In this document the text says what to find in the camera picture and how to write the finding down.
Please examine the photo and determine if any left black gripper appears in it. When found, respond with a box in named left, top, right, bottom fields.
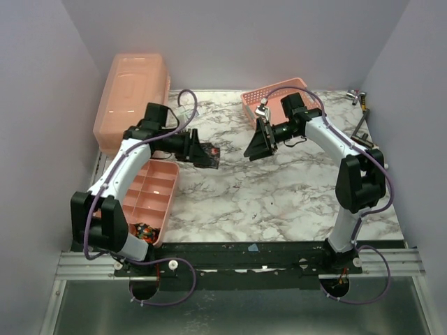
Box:
left=161, top=128, right=212, bottom=166

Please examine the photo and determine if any dark floral necktie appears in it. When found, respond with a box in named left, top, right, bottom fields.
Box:
left=194, top=142, right=221, bottom=169

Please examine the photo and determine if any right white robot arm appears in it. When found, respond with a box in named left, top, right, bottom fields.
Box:
left=244, top=93, right=386, bottom=274

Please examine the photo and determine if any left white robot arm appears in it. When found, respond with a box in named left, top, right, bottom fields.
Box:
left=70, top=103, right=220, bottom=276

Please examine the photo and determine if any pink perforated basket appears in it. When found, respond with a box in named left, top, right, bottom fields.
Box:
left=240, top=77, right=320, bottom=129

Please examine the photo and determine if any pink divided organizer tray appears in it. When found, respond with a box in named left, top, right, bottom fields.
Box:
left=122, top=160, right=179, bottom=248

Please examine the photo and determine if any rolled floral tie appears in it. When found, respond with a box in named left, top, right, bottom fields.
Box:
left=129, top=223, right=160, bottom=244

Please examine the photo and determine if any pink translucent storage box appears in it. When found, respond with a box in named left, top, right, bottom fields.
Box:
left=93, top=53, right=170, bottom=158

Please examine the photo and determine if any grey metal clamp tool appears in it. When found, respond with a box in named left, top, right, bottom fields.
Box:
left=346, top=89, right=374, bottom=148

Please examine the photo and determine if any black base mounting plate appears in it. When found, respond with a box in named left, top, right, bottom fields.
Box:
left=69, top=240, right=364, bottom=292

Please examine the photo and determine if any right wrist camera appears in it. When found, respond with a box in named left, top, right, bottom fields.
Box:
left=255, top=98, right=271, bottom=121

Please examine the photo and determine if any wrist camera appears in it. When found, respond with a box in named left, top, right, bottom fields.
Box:
left=255, top=98, right=271, bottom=121
left=175, top=106, right=200, bottom=123

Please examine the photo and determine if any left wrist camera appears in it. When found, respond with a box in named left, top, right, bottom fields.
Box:
left=175, top=106, right=200, bottom=123

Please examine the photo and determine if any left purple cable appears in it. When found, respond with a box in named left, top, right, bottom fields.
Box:
left=82, top=89, right=198, bottom=308

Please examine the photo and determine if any purple cable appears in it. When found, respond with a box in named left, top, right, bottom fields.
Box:
left=260, top=87, right=395, bottom=305
left=82, top=89, right=198, bottom=308

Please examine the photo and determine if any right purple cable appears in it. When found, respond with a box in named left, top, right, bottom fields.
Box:
left=260, top=87, right=395, bottom=305

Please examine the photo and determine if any aluminium rail frame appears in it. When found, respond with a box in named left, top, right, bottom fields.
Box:
left=41, top=241, right=444, bottom=334

